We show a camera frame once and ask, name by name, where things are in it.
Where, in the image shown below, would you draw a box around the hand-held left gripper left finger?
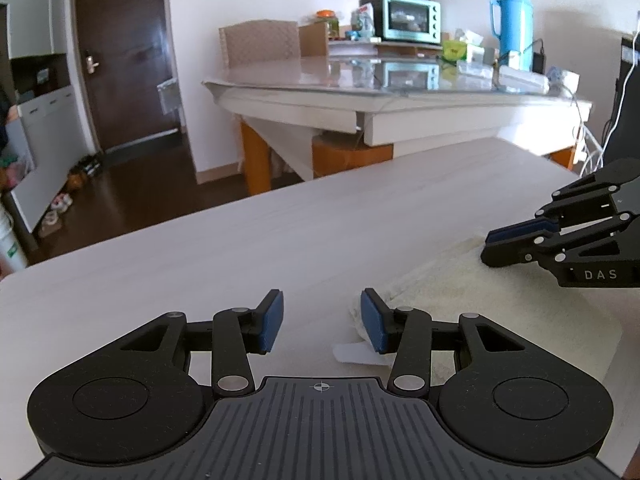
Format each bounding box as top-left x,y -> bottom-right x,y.
119,288 -> 285,396

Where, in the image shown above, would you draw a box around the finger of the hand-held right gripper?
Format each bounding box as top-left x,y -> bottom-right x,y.
536,157 -> 640,232
479,211 -> 640,268

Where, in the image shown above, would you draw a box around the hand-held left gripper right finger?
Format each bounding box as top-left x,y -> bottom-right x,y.
360,287 -> 530,397

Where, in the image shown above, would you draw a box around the cream terry towel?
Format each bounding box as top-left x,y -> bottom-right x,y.
332,236 -> 624,397

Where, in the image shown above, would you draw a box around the black computer case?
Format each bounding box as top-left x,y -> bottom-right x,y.
602,34 -> 640,163

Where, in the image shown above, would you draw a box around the white power strip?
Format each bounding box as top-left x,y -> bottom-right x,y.
499,64 -> 552,94

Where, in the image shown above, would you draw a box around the orange wooden stool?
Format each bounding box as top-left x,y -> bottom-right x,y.
312,134 -> 394,179

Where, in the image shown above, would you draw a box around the blue thermos jug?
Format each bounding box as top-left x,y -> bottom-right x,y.
489,0 -> 535,72

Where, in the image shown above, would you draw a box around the green tissue box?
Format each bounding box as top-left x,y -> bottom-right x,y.
442,39 -> 469,62

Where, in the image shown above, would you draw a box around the dark shoes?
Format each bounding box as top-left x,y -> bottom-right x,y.
79,154 -> 104,179

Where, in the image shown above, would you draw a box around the glass-topped dining table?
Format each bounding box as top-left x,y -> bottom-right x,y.
202,52 -> 593,196

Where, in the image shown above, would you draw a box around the teal toaster oven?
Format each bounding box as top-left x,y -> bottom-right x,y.
373,0 -> 442,44

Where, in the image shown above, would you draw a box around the white plastic bucket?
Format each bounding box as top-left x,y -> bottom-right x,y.
0,204 -> 29,277

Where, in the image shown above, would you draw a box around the snack bag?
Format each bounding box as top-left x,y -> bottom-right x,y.
351,3 -> 377,41

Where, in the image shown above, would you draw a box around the beige woven chair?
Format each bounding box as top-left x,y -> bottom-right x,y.
218,19 -> 301,68

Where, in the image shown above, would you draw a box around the brown cardboard box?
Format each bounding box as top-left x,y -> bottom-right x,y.
298,20 -> 330,58

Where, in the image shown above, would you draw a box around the white cabinet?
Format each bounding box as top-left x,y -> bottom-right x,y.
0,0 -> 77,233

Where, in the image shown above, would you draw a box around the orange-lidded jar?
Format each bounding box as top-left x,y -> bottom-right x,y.
315,9 -> 341,41

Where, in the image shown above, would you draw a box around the dark wooden door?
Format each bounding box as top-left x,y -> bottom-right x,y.
69,0 -> 184,155

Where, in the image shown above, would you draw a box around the white cable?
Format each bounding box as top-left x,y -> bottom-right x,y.
575,35 -> 640,173

